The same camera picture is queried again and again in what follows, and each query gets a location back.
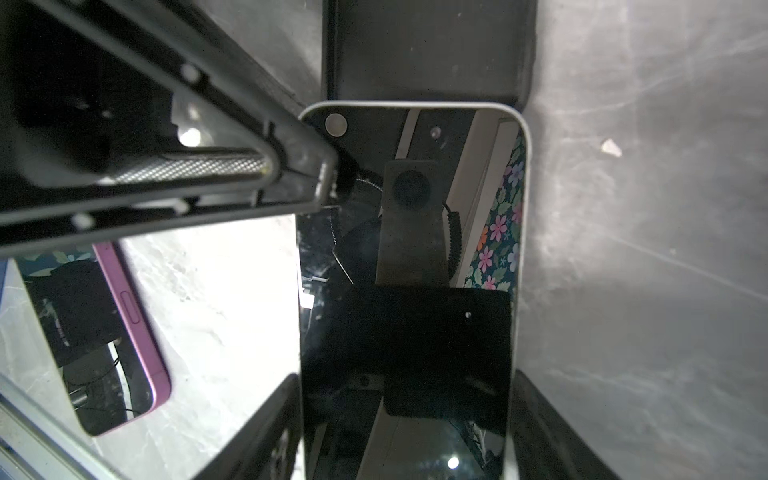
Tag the aluminium frame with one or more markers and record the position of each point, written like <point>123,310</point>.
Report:
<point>40,437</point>

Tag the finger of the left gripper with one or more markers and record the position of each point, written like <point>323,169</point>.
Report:
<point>121,118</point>

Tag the black phone case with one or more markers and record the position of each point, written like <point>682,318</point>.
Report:
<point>446,51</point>

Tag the purple-edged phone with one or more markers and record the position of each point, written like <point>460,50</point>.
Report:
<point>96,329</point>

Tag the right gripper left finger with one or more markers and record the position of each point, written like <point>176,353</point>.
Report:
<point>266,446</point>

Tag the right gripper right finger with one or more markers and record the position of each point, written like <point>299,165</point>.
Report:
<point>546,446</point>

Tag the silver-edged black phone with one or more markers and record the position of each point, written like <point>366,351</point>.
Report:
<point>407,355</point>

